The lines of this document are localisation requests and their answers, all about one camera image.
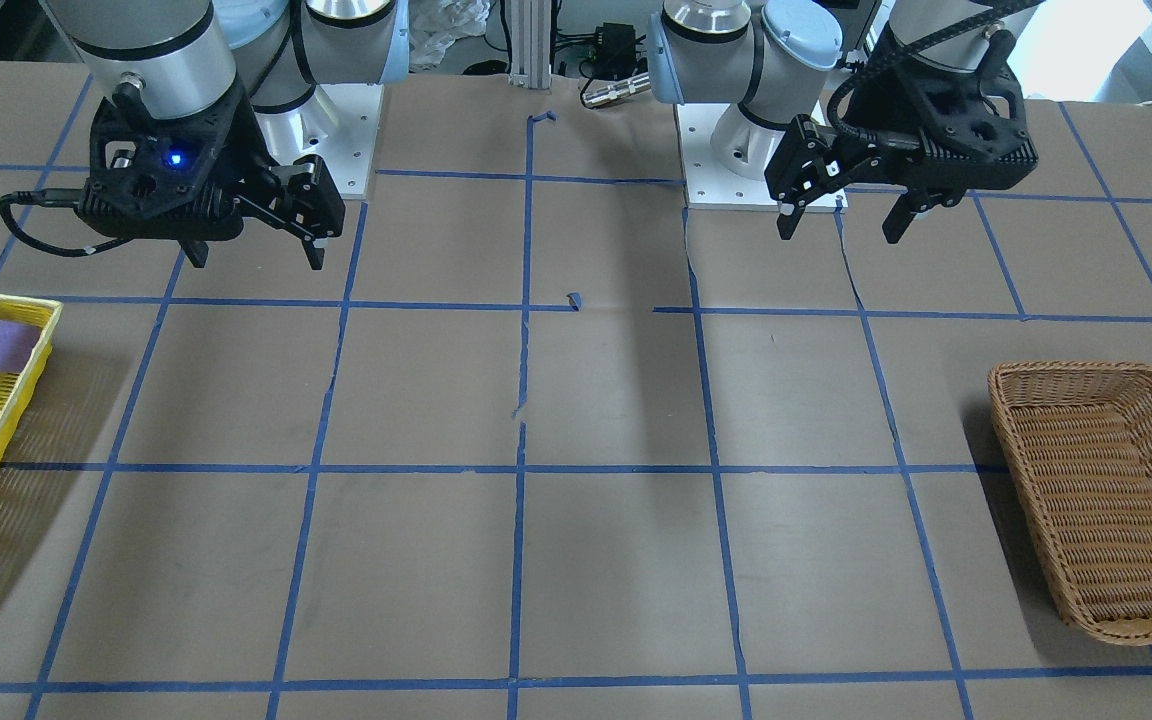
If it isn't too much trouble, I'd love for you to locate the aluminium frame post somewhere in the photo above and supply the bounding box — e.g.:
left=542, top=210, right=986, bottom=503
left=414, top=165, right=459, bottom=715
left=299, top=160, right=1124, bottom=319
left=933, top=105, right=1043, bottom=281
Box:
left=500, top=1, right=558, bottom=91

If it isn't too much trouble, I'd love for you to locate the black power adapter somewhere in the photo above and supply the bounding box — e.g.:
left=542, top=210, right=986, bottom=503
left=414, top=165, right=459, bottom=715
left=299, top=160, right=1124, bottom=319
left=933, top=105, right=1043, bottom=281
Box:
left=588, top=23, right=639, bottom=81

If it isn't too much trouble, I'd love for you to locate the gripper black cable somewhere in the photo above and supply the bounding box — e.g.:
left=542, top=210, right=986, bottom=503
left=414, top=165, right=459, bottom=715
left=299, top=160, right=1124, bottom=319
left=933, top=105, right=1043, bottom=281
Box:
left=827, top=0, right=1047, bottom=141
left=0, top=188, right=127, bottom=258

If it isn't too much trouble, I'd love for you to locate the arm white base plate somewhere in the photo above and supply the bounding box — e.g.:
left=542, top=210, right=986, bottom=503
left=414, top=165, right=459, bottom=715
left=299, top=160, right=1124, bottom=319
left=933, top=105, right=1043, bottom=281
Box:
left=257, top=85, right=385, bottom=200
left=674, top=100, right=849, bottom=211

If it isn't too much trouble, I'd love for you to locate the silver metal cylinder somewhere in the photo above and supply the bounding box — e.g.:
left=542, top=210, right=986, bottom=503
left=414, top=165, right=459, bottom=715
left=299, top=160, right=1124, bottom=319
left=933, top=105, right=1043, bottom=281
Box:
left=579, top=71, right=652, bottom=109

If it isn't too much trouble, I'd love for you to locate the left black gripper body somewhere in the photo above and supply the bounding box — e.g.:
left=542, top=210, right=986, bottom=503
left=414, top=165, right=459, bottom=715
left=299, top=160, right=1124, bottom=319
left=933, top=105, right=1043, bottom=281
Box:
left=851, top=32, right=1039, bottom=191

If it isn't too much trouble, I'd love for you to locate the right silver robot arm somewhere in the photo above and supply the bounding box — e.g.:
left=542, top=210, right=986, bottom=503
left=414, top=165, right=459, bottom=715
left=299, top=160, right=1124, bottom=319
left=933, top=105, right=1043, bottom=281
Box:
left=0, top=1, right=410, bottom=270

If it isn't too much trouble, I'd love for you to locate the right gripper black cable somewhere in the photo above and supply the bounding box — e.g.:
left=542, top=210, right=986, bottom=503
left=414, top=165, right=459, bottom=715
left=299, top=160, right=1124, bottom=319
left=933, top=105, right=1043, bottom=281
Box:
left=0, top=188, right=127, bottom=258

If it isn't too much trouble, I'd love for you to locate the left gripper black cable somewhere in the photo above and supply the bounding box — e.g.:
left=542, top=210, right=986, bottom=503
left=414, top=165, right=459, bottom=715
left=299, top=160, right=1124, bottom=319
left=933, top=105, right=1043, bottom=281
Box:
left=827, top=0, right=1047, bottom=141

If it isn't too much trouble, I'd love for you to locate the brown wicker basket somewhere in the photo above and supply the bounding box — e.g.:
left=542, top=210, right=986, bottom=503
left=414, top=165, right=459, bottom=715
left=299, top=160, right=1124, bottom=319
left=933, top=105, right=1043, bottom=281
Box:
left=987, top=361, right=1152, bottom=646

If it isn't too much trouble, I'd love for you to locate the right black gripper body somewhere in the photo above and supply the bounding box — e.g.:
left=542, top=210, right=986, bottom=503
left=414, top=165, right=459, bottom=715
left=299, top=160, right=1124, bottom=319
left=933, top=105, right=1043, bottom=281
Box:
left=76, top=78, right=282, bottom=242

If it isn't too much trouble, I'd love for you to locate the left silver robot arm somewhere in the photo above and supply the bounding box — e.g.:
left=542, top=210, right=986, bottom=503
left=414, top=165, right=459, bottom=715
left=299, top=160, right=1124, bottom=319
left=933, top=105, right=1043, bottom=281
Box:
left=645, top=1, right=1039, bottom=243

